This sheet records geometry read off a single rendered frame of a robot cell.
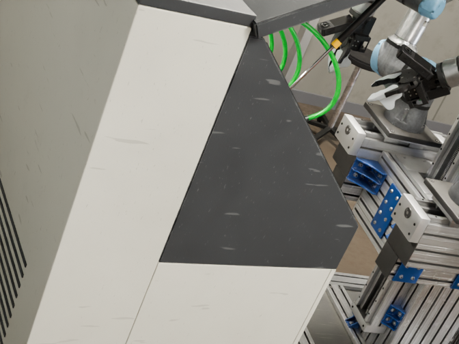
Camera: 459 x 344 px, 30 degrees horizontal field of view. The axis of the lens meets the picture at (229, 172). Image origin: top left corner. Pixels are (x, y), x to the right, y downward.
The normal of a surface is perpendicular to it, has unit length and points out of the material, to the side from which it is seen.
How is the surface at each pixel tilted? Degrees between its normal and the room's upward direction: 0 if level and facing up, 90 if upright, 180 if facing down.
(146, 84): 90
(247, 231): 90
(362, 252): 0
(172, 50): 90
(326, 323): 0
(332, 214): 90
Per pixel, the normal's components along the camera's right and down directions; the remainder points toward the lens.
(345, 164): -0.90, -0.16
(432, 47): 0.26, 0.55
